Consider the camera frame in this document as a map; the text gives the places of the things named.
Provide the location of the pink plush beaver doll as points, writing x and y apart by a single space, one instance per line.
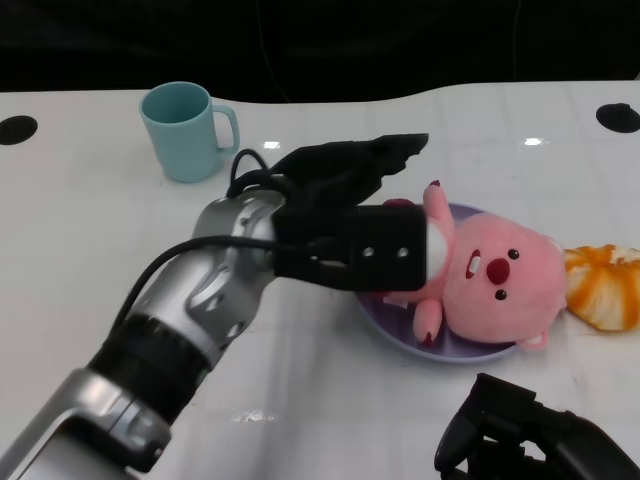
500 300

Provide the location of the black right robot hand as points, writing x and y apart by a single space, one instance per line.
550 445

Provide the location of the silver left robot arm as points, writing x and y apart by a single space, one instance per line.
215 280

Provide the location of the orange and white bun toy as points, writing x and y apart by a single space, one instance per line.
605 290

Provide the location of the teal plastic mug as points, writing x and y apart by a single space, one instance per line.
182 145

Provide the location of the lilac plastic plate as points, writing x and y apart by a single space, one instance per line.
385 325

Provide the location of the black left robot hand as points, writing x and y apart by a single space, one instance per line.
385 250

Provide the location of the black backdrop cloth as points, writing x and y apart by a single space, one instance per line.
150 40

